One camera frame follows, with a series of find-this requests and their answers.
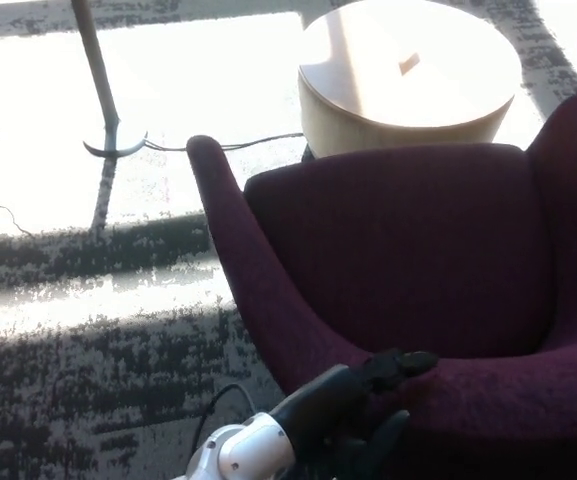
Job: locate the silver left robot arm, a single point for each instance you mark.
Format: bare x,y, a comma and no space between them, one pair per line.
248,445

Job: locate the floor lamp pole with base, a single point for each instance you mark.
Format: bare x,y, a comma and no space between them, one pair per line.
110,130

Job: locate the small wooden table tab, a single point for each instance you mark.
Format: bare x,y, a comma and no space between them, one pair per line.
410,63

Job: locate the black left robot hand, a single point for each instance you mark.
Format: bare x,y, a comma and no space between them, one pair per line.
328,410

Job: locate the purple fabric armchair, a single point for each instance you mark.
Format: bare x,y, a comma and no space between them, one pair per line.
468,390

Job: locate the round beige side table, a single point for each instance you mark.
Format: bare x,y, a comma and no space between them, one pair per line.
393,115

